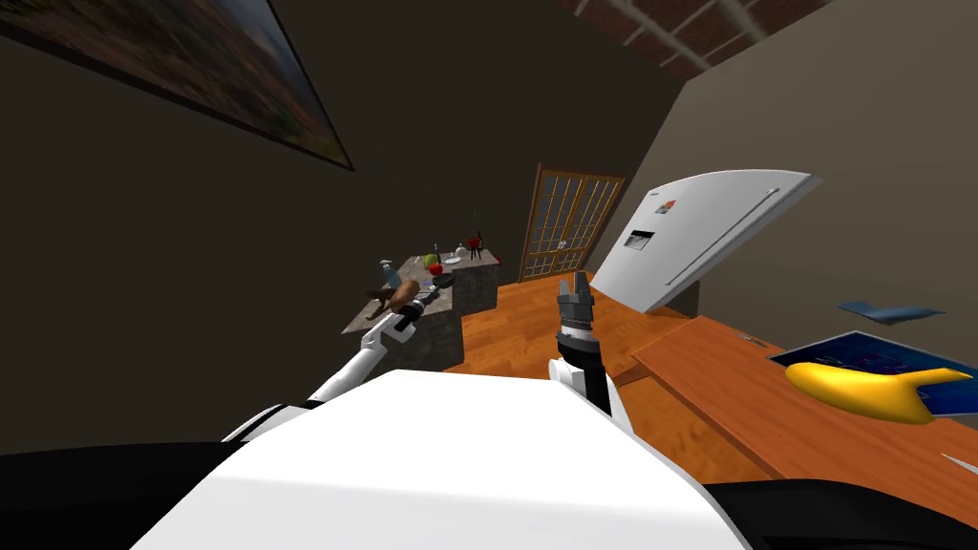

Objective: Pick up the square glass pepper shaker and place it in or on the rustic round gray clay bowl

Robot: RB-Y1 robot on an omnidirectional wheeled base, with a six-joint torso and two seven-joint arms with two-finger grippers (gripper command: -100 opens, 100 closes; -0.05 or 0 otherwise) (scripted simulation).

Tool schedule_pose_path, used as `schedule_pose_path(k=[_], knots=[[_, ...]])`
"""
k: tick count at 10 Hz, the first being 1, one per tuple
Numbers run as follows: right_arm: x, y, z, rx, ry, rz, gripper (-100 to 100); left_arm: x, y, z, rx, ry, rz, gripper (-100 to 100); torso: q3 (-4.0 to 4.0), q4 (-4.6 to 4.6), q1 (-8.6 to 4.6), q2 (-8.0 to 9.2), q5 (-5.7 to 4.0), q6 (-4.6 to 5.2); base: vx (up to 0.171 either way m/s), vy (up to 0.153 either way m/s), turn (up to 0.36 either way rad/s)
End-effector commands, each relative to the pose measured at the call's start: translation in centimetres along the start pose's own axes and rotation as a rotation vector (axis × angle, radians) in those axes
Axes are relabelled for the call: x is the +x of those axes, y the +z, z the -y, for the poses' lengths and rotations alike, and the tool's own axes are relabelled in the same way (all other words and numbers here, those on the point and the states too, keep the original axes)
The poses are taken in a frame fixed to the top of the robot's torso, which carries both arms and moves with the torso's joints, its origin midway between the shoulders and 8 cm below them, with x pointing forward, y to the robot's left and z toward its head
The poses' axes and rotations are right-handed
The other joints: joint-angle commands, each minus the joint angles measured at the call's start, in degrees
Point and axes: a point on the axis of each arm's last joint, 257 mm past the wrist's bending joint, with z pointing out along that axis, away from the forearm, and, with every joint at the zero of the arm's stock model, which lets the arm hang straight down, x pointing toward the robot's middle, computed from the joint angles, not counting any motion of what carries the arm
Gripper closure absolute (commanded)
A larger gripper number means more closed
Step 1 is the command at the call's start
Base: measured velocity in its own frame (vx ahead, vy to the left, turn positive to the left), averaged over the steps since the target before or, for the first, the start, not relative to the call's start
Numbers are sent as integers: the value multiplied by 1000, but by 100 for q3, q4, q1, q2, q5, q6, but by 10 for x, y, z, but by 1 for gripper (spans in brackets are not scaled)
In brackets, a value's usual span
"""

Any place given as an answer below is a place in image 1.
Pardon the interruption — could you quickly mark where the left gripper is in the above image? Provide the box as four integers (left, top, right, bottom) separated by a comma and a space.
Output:
415, 273, 458, 309

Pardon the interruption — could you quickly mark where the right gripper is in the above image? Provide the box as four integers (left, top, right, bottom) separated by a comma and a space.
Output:
555, 272, 597, 331

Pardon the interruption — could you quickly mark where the grey stone counter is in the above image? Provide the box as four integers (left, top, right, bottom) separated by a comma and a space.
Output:
340, 228, 503, 377

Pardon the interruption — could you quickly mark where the wooden glass-paned door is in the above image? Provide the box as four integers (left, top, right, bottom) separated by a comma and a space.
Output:
518, 163, 627, 285

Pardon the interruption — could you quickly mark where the white refrigerator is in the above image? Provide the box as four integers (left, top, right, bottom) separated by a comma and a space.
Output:
588, 168, 824, 315

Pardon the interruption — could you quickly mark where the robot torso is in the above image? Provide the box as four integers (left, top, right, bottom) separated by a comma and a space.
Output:
129, 369, 752, 550

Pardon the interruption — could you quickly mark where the wooden table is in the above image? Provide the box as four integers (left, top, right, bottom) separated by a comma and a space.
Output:
629, 314, 978, 530

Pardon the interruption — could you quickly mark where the yellow banana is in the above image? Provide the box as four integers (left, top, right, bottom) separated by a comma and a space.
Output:
784, 360, 974, 426

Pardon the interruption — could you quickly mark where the blue flat object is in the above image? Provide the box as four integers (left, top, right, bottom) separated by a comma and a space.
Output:
837, 300, 947, 325

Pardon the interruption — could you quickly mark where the dark framed wall picture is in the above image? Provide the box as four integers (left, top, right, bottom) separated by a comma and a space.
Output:
0, 0, 356, 173

